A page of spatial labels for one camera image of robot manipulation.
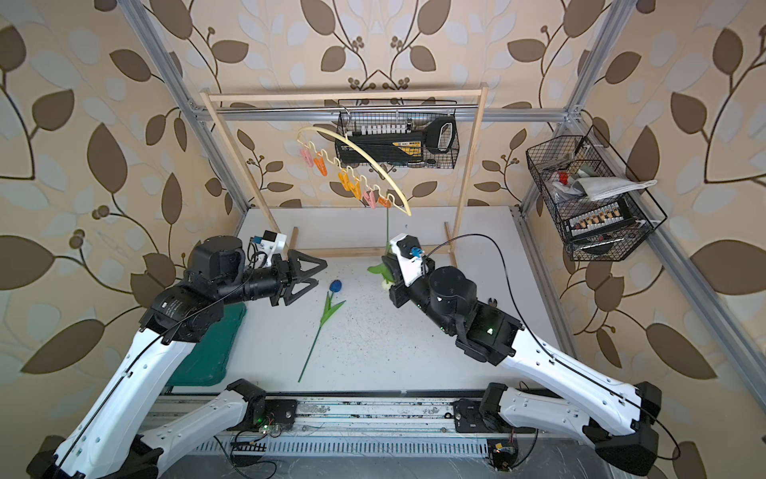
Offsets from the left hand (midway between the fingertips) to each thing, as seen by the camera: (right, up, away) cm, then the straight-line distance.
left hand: (322, 272), depth 59 cm
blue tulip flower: (-6, -14, +34) cm, 38 cm away
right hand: (+13, +3, +3) cm, 13 cm away
